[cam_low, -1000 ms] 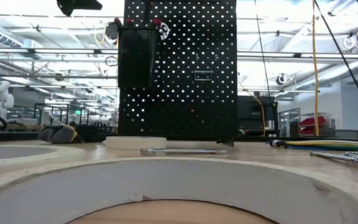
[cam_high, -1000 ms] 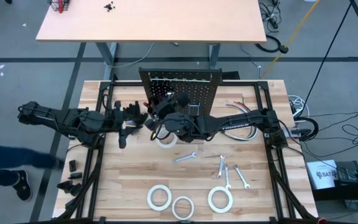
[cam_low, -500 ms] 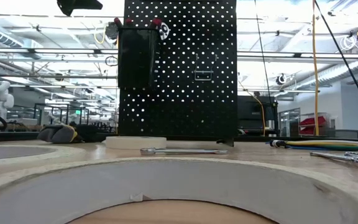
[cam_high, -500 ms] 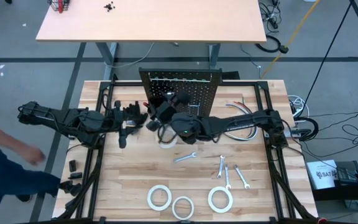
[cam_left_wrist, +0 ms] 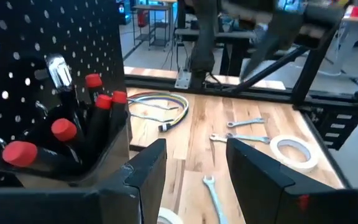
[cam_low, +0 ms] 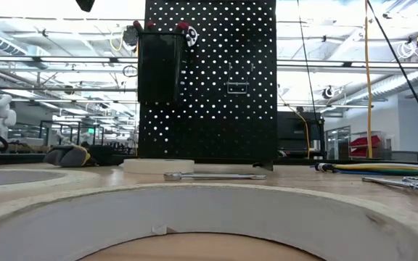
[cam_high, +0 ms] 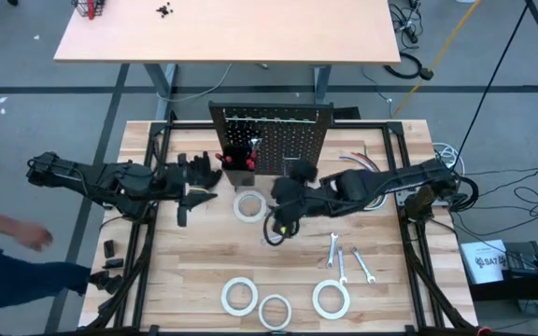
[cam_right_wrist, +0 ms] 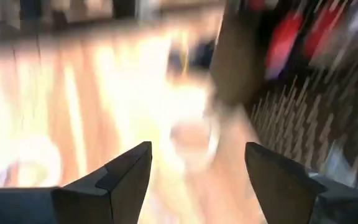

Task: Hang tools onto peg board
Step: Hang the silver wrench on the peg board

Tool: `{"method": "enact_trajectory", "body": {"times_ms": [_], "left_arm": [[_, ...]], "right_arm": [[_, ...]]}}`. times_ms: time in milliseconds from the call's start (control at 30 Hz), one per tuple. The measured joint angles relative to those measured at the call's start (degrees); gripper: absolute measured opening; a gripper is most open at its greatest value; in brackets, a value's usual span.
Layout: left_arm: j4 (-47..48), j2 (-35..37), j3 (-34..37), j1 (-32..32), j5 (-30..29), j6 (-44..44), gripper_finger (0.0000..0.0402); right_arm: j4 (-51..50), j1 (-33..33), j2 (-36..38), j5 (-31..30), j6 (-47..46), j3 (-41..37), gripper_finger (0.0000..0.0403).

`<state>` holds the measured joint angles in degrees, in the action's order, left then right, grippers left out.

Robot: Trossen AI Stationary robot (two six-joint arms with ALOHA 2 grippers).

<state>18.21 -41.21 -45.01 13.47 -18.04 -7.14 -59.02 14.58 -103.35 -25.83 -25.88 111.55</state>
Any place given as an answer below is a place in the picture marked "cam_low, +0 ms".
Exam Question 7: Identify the metal double prong hook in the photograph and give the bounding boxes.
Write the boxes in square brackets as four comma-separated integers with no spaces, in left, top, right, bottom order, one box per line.
[226,62,255,95]

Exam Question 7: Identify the white coiled cable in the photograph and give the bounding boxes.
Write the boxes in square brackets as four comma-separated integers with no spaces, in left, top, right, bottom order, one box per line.
[396,40,417,62]

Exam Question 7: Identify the white masking tape roll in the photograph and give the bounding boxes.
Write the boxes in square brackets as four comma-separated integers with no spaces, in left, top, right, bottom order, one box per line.
[0,167,102,210]
[122,158,195,175]
[0,182,418,261]

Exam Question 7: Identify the glass door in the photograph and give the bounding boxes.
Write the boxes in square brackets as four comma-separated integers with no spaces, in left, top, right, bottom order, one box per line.
[326,125,352,160]

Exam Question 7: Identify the red storage bins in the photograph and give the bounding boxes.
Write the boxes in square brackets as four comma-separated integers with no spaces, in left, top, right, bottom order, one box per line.
[349,135,382,158]

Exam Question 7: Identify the grey chair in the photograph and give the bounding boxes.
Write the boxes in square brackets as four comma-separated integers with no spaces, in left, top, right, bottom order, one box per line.
[390,150,418,163]

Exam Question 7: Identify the thin black strut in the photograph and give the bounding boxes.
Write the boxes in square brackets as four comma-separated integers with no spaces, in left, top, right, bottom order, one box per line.
[366,0,418,152]

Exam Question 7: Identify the coloured wire bundle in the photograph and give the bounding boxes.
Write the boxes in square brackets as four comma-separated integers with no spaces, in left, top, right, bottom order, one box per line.
[313,162,418,178]

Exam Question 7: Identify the black hanging cable ring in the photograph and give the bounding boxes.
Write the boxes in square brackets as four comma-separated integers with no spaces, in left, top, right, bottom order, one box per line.
[122,65,140,78]

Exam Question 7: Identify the black monitor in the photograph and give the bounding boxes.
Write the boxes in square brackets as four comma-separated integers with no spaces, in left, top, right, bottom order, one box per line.
[276,111,323,153]

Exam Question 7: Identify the yellow cord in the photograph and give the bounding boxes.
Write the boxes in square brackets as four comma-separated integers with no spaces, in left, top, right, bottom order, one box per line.
[363,0,374,160]

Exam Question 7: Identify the black grey work glove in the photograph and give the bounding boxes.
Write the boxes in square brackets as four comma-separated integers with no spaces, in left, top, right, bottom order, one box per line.
[43,144,125,168]

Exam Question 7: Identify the yellow hanging cable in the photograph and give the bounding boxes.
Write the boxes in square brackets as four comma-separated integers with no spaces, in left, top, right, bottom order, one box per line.
[277,93,311,160]

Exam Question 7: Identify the black plastic bin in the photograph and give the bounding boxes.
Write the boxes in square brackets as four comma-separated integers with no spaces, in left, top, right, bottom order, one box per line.
[137,30,189,104]

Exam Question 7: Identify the black perforated pegboard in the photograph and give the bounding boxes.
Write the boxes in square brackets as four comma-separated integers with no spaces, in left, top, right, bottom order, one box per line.
[138,0,278,172]

